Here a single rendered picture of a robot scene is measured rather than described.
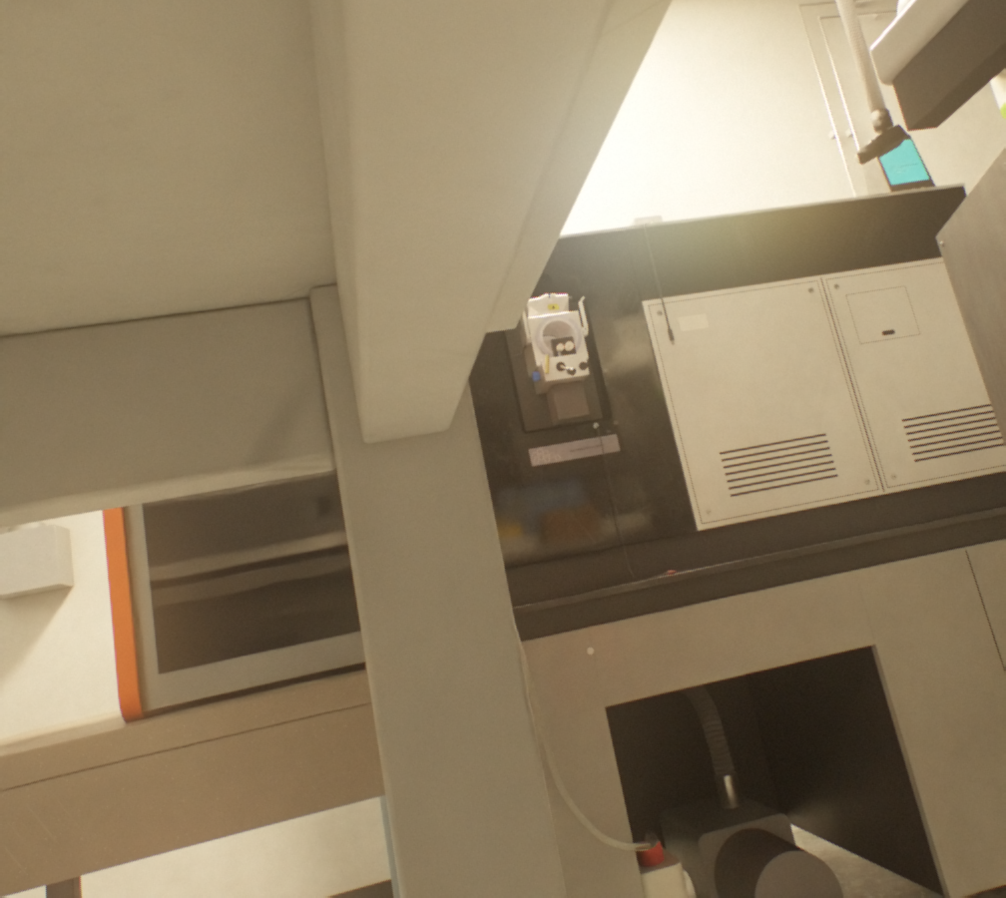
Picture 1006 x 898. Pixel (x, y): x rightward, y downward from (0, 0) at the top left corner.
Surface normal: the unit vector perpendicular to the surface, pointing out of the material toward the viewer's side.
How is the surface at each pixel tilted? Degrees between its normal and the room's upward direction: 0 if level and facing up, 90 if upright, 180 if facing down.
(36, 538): 90
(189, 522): 90
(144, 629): 90
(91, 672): 90
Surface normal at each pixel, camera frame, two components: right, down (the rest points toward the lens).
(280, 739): 0.16, -0.26
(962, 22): -0.97, 0.15
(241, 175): 0.20, 0.95
